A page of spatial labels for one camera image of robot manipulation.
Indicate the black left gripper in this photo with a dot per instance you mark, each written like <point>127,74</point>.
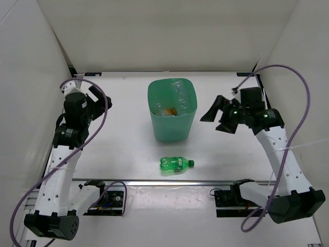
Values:
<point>100,105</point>

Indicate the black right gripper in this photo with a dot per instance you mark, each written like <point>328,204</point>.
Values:
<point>220,103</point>

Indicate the clear unlabelled plastic bottle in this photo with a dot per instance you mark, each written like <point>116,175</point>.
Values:
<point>180,97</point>

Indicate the orange plastic bottle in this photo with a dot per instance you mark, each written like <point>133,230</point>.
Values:
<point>172,111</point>

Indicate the clear bottle red label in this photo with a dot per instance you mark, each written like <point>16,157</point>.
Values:
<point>161,111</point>

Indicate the green soda bottle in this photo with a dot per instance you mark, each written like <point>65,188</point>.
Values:
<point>175,165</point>

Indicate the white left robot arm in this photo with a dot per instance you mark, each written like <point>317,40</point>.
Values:
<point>56,216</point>

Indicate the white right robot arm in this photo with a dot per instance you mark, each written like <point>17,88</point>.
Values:
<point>293,196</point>

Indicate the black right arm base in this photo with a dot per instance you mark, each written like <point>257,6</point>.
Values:
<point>229,203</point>

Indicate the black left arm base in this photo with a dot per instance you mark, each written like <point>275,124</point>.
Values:
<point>113,198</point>

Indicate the green plastic bin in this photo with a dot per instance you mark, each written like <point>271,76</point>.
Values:
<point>173,128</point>

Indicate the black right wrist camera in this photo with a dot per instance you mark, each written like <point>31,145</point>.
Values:
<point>252,98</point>

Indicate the aluminium left rail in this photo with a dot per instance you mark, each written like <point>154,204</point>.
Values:
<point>76,84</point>

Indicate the aluminium rail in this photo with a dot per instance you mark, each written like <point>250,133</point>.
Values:
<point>76,84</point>
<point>172,182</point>

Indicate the aluminium front rail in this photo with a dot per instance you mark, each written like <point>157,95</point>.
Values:
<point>172,182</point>

